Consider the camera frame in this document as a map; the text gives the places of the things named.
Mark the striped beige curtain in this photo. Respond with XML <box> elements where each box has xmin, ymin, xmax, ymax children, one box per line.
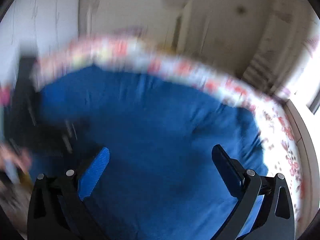
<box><xmin>241</xmin><ymin>0</ymin><xmax>312</xmax><ymax>99</ymax></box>

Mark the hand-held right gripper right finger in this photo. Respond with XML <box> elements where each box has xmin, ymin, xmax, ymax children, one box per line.
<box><xmin>211</xmin><ymin>144</ymin><xmax>295</xmax><ymax>240</ymax></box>

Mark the window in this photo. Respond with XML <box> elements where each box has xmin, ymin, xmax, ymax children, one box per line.
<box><xmin>285</xmin><ymin>36</ymin><xmax>320</xmax><ymax>117</ymax></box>

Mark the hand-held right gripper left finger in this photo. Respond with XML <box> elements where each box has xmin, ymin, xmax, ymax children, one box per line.
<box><xmin>27</xmin><ymin>147</ymin><xmax>110</xmax><ymax>240</ymax></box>

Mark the person's left hand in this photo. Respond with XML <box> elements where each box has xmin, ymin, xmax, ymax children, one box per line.
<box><xmin>0</xmin><ymin>144</ymin><xmax>32</xmax><ymax>188</ymax></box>

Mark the blue padded jacket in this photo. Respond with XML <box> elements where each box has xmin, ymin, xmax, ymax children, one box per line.
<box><xmin>5</xmin><ymin>64</ymin><xmax>270</xmax><ymax>240</ymax></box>

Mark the floral bed sheet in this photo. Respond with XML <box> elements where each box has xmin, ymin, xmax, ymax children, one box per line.
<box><xmin>0</xmin><ymin>27</ymin><xmax>309</xmax><ymax>230</ymax></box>

